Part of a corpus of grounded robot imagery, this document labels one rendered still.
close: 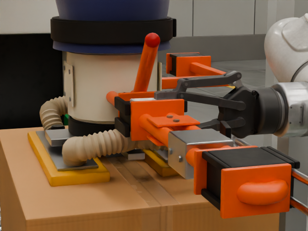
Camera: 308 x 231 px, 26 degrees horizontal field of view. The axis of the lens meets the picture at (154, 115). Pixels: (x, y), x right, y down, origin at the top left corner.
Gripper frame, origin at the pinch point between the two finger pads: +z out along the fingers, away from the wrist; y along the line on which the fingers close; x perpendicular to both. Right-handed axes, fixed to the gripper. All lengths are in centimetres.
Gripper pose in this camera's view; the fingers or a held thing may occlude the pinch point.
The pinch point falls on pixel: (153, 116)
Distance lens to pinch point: 101.9
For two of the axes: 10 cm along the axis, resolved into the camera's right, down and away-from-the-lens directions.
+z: -9.6, 0.5, -2.9
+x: -2.9, -1.9, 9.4
